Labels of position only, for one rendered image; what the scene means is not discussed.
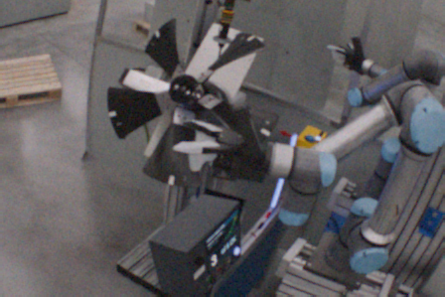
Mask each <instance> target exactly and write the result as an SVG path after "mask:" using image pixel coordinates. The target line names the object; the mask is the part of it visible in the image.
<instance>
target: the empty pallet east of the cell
mask: <svg viewBox="0 0 445 297"><path fill-rule="evenodd" d="M61 90H62V86H61V85H60V82H59V79H58V77H57V74H56V73H55V69H54V67H53V63H52V61H51V58H50V56H49V55H41V56H33V57H27V58H20V59H16V60H11V61H4V62H0V98H2V97H6V102H5V103H0V109H2V108H6V107H11V106H23V105H32V104H38V103H42V102H48V101H57V100H61V99H62V92H61ZM43 91H47V92H48V96H45V97H41V98H32V99H23V100H20V101H18V95H19V94H21V95H22V94H30V93H32V92H43Z"/></svg>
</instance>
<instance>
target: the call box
mask: <svg viewBox="0 0 445 297"><path fill-rule="evenodd" d="M320 132H321V130H319V129H316V128H315V127H312V126H309V125H308V126H307V128H306V129H305V130H304V131H303V132H302V133H301V134H300V136H299V137H298V138H297V141H296V145H295V147H299V148H304V149H306V148H308V149H309V148H311V147H313V146H315V145H316V144H317V143H315V141H316V140H317V139H316V137H317V136H318V135H319V134H320ZM307 135H311V136H313V137H315V141H314V142H310V141H308V140H307V139H306V136H307ZM317 141H319V140H317Z"/></svg>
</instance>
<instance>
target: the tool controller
mask: <svg viewBox="0 0 445 297"><path fill-rule="evenodd" d="M239 215H240V202H238V201H233V200H228V199H224V198H219V197H215V196H210V195H205V194H201V195H200V196H199V197H197V198H196V199H195V201H194V202H193V203H192V204H190V205H189V206H188V207H186V208H185V209H184V210H182V211H181V213H180V214H179V215H178V216H175V217H174V218H173V219H172V220H171V221H170V222H169V223H168V224H165V226H164V227H162V228H161V229H160V231H158V232H156V233H155V234H154V235H153V236H152V237H151V238H150V239H149V240H148V241H149V245H150V248H151V253H152V258H153V260H154V264H155V270H156V273H157V275H158V280H159V286H160V288H161V291H162V292H164V293H167V294H169V295H171V296H175V297H204V295H206V294H207V292H208V291H209V290H210V289H211V288H212V287H213V285H215V284H216V283H217V282H218V281H219V279H220V278H221V277H222V276H223V275H224V274H225V273H226V272H227V271H228V269H229V268H231V266H232V265H233V264H234V263H235V262H236V261H237V260H238V259H239V257H240V254H241V239H240V221H239ZM236 247H239V254H238V255H233V250H234V249H235V248H236ZM216 249H218V251H219V263H218V265H220V266H221V267H222V272H221V273H219V274H217V273H216V270H217V268H218V265H216V267H215V268H213V269H212V270H211V271H210V269H209V257H210V256H211V255H212V254H213V253H214V252H216ZM227 256H229V257H230V263H228V264H227V265H226V264H225V263H224V262H225V259H226V257H227ZM209 275H211V276H212V278H213V281H212V283H210V284H208V283H207V282H206V280H207V278H208V276H209Z"/></svg>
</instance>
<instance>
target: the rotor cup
mask: <svg viewBox="0 0 445 297"><path fill-rule="evenodd" d="M181 86H185V87H186V90H185V91H181ZM168 93H169V96H170V98H171V99H172V100H173V102H174V103H175V104H176V106H177V107H180V108H183V109H185V110H188V111H191V112H194V113H196V117H197V116H200V115H202V114H203V113H204V112H205V111H206V109H205V108H203V107H200V106H198V105H197V103H198V101H199V100H200V99H202V98H204V97H205V96H207V95H211V94H210V92H209V90H208V89H207V87H206V86H205V85H203V84H200V83H199V82H198V81H197V79H196V78H195V77H194V76H192V75H190V74H182V75H179V76H178V77H176V78H175V79H174V80H173V81H172V83H171V84H170V86H169V90H168ZM198 95H199V96H200V98H198ZM180 104H182V105H183V106H184V107H182V106H181V105H180Z"/></svg>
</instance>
